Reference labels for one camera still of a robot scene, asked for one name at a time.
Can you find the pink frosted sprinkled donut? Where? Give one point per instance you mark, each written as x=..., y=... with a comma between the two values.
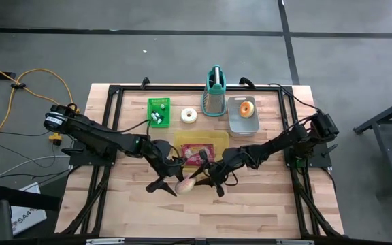
x=241, y=109

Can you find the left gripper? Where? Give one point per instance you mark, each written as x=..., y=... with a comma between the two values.
x=168, y=161

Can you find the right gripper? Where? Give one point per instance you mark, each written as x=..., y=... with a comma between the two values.
x=226, y=163

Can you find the red popcorn packet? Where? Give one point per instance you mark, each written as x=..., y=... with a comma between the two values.
x=192, y=151

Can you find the white printed cardboard box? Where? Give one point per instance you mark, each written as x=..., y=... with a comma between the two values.
x=29, y=217

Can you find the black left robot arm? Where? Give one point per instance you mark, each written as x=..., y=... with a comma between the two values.
x=90, y=132

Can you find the black flat beam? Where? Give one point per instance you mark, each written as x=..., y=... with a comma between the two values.
x=22, y=197

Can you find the black metal stand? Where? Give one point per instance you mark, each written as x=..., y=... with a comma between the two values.
x=391, y=156

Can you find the yellow translucent plastic bin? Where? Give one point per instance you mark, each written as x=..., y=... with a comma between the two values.
x=189, y=137

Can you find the grey plastic bin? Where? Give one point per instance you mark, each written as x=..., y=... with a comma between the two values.
x=240, y=127

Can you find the white donut with sprinkles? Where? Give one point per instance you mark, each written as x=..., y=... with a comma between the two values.
x=185, y=186

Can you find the green plastic mesh basket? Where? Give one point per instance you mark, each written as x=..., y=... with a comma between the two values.
x=166, y=117

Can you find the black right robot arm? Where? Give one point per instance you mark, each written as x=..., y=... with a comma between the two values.
x=277, y=144

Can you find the cream frosted donut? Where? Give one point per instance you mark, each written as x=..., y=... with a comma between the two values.
x=183, y=115

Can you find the silver frame bracket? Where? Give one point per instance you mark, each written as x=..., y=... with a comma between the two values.
x=294, y=242
x=104, y=241

